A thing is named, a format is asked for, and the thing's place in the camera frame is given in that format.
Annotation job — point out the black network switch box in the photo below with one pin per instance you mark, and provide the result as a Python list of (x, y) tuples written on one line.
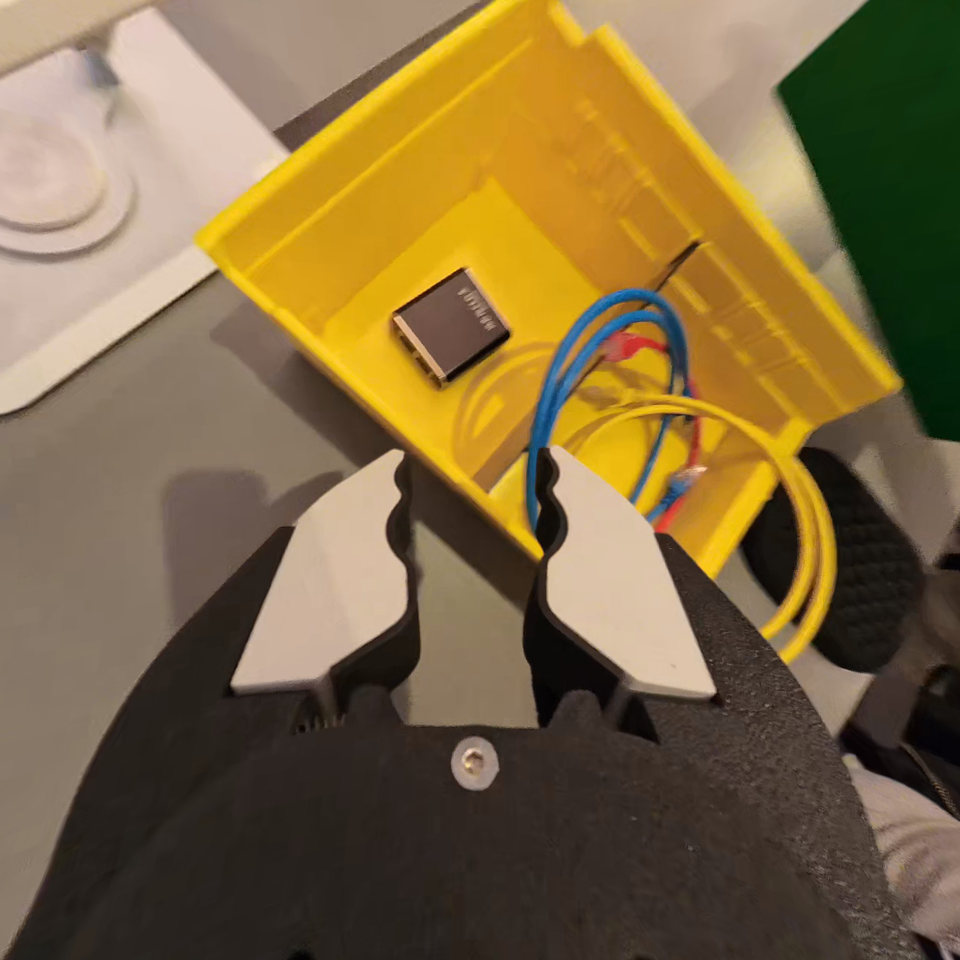
[(457, 322)]

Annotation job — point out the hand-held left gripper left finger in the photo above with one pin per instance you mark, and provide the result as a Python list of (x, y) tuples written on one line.
[(330, 592)]

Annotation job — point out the person's grey clothing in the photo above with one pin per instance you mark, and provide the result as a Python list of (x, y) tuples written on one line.
[(915, 862)]

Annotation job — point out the white stand base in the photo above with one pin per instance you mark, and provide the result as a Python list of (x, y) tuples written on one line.
[(187, 187)]

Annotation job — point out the black textured pad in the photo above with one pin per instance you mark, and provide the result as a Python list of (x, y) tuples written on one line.
[(870, 562)]

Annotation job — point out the black bin divider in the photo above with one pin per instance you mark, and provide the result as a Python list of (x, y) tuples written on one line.
[(679, 266)]

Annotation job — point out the green panel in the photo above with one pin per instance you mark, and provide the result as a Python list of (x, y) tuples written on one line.
[(885, 187)]

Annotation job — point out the yellow plastic bin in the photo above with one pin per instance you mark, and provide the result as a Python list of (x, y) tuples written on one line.
[(390, 172)]

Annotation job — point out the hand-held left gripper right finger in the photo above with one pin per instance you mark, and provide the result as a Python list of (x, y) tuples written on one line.
[(622, 600)]

